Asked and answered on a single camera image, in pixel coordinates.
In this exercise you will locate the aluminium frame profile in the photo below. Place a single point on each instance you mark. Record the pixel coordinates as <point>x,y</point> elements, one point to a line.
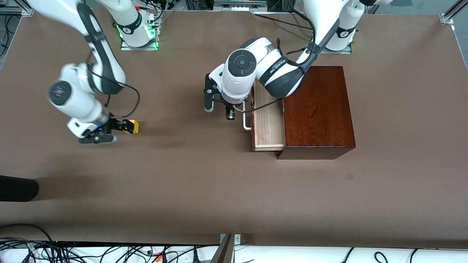
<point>14,11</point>
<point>451,14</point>

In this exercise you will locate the dark brown wooden cabinet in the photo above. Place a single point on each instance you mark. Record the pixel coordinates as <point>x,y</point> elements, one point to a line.
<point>321,117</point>

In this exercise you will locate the black power plug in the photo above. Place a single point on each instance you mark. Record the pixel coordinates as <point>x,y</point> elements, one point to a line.
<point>195,257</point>

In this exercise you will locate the aluminium right arm base plate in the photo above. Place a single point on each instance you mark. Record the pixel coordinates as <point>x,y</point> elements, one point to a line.
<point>139,48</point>

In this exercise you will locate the black foam cylinder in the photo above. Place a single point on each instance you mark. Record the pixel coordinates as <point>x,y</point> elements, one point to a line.
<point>18,188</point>

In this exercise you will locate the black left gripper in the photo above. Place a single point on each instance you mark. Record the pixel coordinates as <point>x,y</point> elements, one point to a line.
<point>230,112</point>

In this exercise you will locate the grey equipment rail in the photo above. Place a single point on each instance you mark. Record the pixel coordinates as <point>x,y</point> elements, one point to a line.
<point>239,7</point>

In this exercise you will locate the grey aluminium strut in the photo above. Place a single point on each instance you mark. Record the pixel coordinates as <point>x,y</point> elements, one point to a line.
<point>225,252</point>

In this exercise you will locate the yellow cube block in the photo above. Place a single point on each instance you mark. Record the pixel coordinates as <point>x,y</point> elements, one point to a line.
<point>132,125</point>

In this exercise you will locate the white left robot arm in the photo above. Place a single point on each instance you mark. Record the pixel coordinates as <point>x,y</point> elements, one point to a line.
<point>241,84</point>

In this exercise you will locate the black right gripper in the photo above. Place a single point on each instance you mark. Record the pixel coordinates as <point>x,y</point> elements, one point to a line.
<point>113,124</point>

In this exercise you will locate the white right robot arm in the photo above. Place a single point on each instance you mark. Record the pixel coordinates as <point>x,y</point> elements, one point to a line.
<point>73,98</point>

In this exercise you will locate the aluminium left arm base plate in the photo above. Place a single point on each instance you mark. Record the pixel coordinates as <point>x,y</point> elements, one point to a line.
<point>340,52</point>

